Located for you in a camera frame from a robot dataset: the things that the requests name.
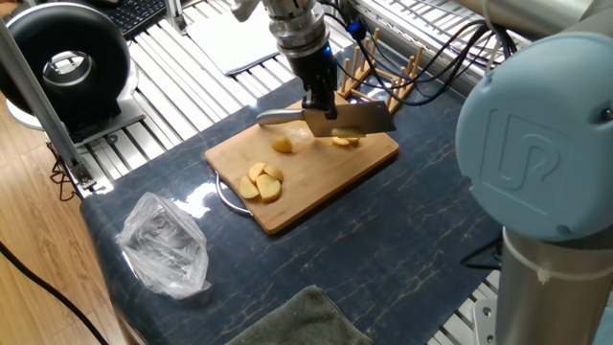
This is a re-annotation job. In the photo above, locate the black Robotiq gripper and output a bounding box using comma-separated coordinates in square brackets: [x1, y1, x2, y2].
[286, 44, 339, 122]

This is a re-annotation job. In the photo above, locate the steel cleaver knife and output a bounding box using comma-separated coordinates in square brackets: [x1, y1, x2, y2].
[256, 100, 397, 139]

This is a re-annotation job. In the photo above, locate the potato half with skin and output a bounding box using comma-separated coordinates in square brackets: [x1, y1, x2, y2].
[271, 135, 295, 154]

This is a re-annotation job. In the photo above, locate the wooden cutting board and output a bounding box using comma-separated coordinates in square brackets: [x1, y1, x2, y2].
[204, 86, 400, 236]

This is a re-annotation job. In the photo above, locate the wooden peg rack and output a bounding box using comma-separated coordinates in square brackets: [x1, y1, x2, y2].
[337, 27, 426, 115]

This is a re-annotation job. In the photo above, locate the white paper pad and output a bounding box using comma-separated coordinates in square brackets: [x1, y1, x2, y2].
[185, 0, 288, 77]

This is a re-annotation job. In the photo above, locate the dark blue marbled mat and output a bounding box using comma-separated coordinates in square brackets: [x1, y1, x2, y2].
[79, 40, 504, 345]

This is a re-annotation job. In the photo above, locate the black keyboard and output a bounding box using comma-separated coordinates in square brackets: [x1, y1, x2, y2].
[102, 0, 169, 38]

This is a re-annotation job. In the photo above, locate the clear plastic bag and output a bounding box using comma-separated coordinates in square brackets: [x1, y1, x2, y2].
[116, 192, 212, 301]

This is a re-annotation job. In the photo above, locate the grey-green towel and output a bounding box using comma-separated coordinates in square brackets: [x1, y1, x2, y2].
[224, 285, 375, 345]

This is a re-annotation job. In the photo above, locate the perforated aluminium plate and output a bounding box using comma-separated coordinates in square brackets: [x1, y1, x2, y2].
[472, 299, 498, 345]

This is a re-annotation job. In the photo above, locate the black gripper cable bundle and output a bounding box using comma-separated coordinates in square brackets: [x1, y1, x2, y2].
[320, 0, 518, 107]

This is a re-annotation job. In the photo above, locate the short aluminium post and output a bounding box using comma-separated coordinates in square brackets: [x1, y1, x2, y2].
[165, 0, 189, 35]

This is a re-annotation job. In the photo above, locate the hanging black cable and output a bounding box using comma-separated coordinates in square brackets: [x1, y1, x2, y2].
[460, 237, 503, 271]

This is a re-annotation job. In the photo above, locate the tangled black cable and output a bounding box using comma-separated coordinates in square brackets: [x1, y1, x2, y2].
[49, 143, 81, 202]

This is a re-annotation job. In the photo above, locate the slanted aluminium post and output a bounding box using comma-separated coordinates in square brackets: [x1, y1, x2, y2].
[0, 18, 97, 191]

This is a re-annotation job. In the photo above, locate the black ring-shaped device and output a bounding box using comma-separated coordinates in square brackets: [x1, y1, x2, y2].
[0, 2, 148, 148]

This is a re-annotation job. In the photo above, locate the black floor cable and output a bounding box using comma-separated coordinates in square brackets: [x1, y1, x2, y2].
[0, 239, 111, 345]

